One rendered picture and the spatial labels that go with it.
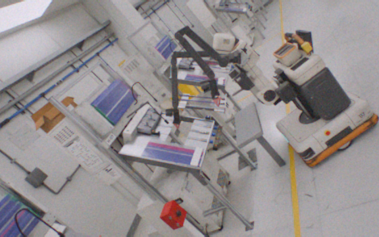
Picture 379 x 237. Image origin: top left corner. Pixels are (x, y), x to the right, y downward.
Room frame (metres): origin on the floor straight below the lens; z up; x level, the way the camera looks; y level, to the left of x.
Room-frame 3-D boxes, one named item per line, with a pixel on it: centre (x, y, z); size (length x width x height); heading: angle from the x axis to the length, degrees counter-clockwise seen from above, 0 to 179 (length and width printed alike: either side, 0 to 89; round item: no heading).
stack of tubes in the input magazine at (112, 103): (2.71, 0.44, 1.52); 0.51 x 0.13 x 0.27; 147
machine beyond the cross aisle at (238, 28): (6.91, -2.15, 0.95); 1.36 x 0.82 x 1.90; 57
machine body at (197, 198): (2.72, 0.58, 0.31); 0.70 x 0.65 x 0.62; 147
